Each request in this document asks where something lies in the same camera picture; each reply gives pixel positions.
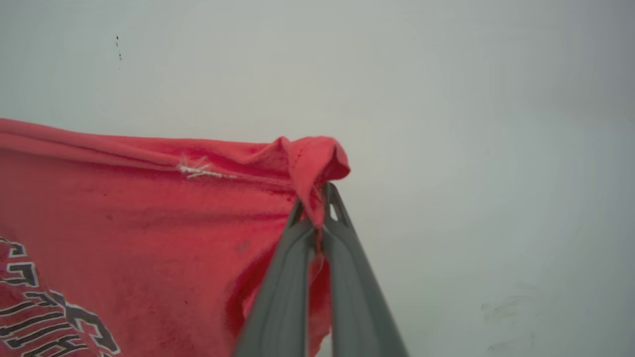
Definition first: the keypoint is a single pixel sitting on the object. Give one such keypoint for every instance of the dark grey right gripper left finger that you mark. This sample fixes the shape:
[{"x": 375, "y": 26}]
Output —
[{"x": 283, "y": 297}]

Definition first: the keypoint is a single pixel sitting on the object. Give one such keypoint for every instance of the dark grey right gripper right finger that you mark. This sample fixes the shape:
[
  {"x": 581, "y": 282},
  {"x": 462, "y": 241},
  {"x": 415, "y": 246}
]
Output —
[{"x": 354, "y": 297}]

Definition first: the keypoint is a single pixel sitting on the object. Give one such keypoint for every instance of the red basketball jersey garment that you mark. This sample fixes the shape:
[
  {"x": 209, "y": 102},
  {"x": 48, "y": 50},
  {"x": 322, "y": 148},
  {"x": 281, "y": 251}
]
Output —
[{"x": 139, "y": 228}]

